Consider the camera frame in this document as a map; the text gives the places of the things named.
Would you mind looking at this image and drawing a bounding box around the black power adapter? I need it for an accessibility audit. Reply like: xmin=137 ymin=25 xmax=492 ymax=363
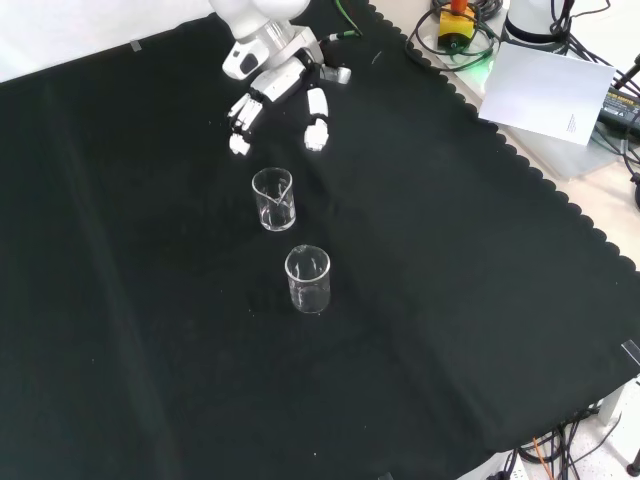
xmin=597 ymin=84 xmax=640 ymax=134

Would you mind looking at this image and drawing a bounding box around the yellow stop button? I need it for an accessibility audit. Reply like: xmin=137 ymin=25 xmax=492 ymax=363
xmin=437 ymin=0 xmax=476 ymax=54

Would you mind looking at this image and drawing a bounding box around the white power strip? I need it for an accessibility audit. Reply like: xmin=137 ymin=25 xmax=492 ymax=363
xmin=492 ymin=447 xmax=526 ymax=480

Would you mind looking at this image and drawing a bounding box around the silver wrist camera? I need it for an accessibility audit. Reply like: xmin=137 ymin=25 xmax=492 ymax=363
xmin=318 ymin=63 xmax=352 ymax=86

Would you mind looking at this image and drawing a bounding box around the aluminium table leg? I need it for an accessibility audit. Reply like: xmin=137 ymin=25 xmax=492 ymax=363
xmin=597 ymin=382 xmax=640 ymax=466

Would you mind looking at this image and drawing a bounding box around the green cable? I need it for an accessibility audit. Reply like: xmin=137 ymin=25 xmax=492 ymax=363
xmin=447 ymin=17 xmax=502 ymax=71
xmin=327 ymin=0 xmax=364 ymax=41

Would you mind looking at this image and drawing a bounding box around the orange cable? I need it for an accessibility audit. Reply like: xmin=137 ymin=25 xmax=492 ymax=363
xmin=530 ymin=437 xmax=556 ymax=480

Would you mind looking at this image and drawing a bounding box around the pale paper board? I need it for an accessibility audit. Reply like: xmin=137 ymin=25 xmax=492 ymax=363
xmin=478 ymin=42 xmax=617 ymax=147

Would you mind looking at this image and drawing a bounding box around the black cable loop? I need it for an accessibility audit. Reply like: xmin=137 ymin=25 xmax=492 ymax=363
xmin=405 ymin=0 xmax=507 ymax=72

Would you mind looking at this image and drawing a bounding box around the clear glass beaker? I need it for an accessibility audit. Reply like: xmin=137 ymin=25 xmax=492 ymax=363
xmin=251 ymin=167 xmax=297 ymax=233
xmin=284 ymin=244 xmax=332 ymax=316

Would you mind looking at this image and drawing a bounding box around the black table cloth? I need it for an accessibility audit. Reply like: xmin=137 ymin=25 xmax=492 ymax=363
xmin=0 ymin=0 xmax=640 ymax=480

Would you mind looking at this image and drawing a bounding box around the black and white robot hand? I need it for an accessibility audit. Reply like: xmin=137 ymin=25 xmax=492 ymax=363
xmin=227 ymin=52 xmax=332 ymax=157

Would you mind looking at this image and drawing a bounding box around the black cable bundle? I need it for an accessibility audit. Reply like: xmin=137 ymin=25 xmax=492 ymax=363
xmin=514 ymin=412 xmax=640 ymax=480
xmin=549 ymin=0 xmax=640 ymax=69

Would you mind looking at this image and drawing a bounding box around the translucent gray plate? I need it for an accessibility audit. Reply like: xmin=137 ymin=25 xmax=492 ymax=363
xmin=492 ymin=119 xmax=629 ymax=184

